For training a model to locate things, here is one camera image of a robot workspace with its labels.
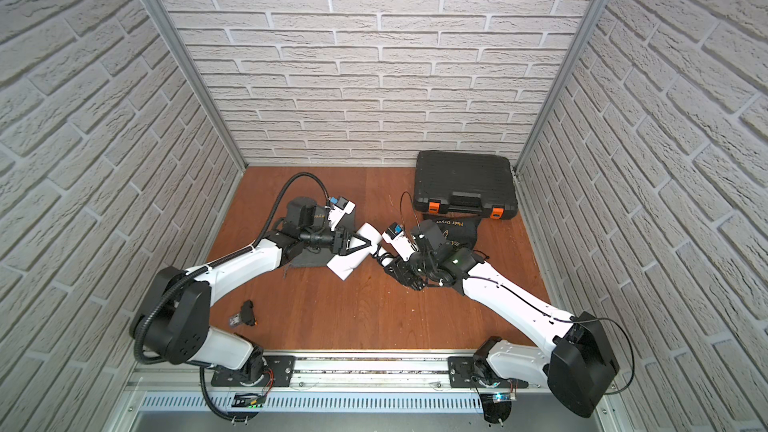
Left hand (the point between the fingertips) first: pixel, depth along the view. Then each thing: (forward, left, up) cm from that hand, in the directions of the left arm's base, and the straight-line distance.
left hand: (370, 240), depth 79 cm
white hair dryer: (-7, +7, 0) cm, 10 cm away
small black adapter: (-14, +36, -18) cm, 42 cm away
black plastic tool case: (+30, -33, -10) cm, 46 cm away
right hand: (-5, -7, -4) cm, 9 cm away
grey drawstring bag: (-2, +13, +7) cm, 15 cm away
